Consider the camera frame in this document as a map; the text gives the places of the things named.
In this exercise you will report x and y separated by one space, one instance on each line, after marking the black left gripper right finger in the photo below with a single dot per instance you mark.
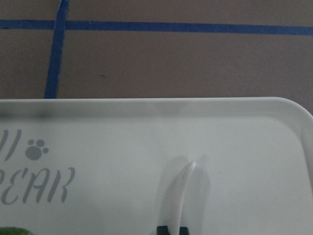
183 231

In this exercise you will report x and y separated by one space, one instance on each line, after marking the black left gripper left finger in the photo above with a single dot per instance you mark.
162 230

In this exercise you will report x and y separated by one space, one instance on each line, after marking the white ceramic spoon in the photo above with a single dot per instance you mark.
176 197

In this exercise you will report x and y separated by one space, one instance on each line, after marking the white bear tray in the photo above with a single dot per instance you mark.
104 166

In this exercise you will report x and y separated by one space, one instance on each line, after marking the green avocado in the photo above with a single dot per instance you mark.
14 231

